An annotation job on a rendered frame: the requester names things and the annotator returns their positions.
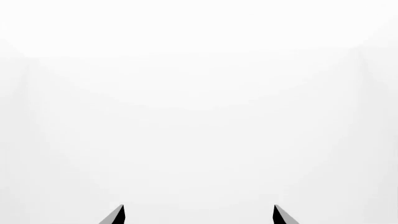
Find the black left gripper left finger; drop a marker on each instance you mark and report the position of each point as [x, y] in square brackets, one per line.
[115, 217]

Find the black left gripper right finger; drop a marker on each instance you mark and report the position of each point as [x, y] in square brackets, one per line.
[282, 217]

